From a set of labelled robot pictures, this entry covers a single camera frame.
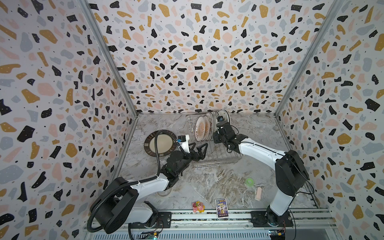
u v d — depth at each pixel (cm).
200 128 101
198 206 76
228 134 69
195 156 72
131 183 47
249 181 88
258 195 80
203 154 72
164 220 73
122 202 42
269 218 66
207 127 99
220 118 79
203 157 72
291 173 47
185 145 72
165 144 103
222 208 76
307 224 74
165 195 82
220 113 103
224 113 98
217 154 97
